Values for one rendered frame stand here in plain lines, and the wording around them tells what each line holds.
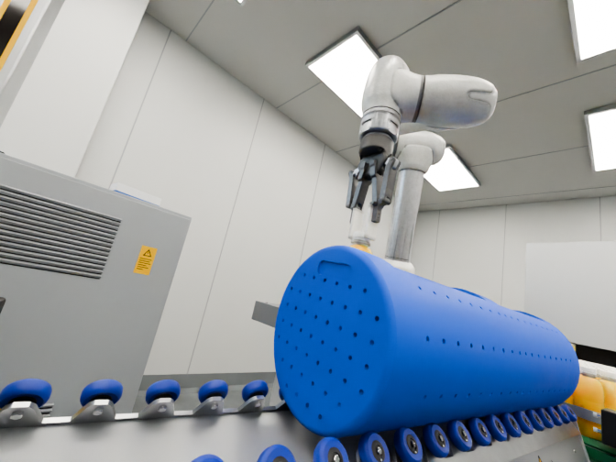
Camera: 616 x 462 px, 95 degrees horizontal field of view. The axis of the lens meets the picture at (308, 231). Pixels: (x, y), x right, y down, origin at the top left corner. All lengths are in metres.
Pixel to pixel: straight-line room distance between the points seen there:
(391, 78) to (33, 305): 1.61
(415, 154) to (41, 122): 2.44
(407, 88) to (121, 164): 2.67
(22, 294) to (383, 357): 1.53
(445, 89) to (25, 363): 1.80
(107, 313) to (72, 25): 2.17
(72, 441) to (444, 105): 0.81
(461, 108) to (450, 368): 0.52
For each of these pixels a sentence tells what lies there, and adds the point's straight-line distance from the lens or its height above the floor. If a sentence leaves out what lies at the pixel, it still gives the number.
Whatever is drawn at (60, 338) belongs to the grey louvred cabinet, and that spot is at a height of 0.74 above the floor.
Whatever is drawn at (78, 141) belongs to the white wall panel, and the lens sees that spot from 2.75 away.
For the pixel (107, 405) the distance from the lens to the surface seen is 0.49.
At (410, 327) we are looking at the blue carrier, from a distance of 0.41.
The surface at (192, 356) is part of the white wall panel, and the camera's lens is 3.35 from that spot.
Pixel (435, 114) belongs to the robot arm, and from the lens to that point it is 0.73.
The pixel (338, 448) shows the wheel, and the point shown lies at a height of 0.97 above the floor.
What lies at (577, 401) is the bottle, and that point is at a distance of 1.37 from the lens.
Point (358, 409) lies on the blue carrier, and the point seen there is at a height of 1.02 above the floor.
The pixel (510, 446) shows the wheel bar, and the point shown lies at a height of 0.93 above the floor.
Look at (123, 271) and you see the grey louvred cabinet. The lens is 1.71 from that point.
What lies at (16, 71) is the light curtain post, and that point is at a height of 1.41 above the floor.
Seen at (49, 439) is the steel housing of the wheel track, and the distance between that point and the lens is 0.49.
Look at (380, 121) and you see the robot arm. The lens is 0.68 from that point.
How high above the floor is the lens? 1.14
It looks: 13 degrees up
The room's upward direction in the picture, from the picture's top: 12 degrees clockwise
